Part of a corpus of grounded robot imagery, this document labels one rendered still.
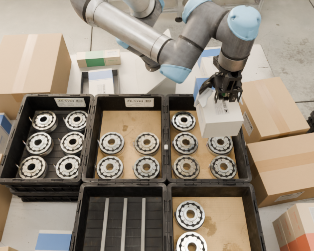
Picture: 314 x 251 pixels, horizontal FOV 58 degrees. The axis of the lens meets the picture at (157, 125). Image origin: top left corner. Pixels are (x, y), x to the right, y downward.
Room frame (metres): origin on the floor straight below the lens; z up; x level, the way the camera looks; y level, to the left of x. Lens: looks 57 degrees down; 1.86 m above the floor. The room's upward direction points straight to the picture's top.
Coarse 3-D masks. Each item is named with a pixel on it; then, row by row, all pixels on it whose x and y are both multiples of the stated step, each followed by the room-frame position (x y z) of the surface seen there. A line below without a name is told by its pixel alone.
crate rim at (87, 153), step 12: (96, 96) 0.76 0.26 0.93; (108, 96) 0.76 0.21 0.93; (120, 96) 0.76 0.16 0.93; (132, 96) 0.76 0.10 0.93; (144, 96) 0.76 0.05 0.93; (156, 96) 0.76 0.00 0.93; (84, 168) 0.43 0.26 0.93; (84, 180) 0.38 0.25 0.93; (96, 180) 0.38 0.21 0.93; (108, 180) 0.38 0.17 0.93; (120, 180) 0.38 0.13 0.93; (132, 180) 0.38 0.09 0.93; (144, 180) 0.38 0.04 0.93; (156, 180) 0.38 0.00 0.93
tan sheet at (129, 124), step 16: (112, 112) 0.75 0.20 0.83; (128, 112) 0.75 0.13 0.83; (144, 112) 0.75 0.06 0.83; (160, 112) 0.75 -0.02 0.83; (112, 128) 0.66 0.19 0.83; (128, 128) 0.66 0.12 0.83; (144, 128) 0.66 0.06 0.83; (160, 128) 0.66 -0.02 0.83; (112, 144) 0.58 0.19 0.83; (128, 144) 0.58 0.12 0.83; (160, 144) 0.58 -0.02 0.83; (128, 160) 0.51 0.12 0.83; (160, 160) 0.51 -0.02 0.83; (96, 176) 0.44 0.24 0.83; (128, 176) 0.44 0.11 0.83; (160, 176) 0.44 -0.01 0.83
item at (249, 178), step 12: (168, 96) 0.76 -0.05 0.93; (180, 96) 0.76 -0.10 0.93; (192, 96) 0.76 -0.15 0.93; (168, 108) 0.70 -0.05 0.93; (168, 120) 0.64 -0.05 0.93; (168, 132) 0.58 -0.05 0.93; (240, 132) 0.59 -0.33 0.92; (168, 144) 0.52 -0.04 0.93; (168, 156) 0.48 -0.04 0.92; (168, 168) 0.43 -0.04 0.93; (168, 180) 0.38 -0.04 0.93; (180, 180) 0.38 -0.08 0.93; (192, 180) 0.38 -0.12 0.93; (204, 180) 0.38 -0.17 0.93; (216, 180) 0.38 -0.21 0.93; (228, 180) 0.38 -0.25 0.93; (240, 180) 0.38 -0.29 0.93
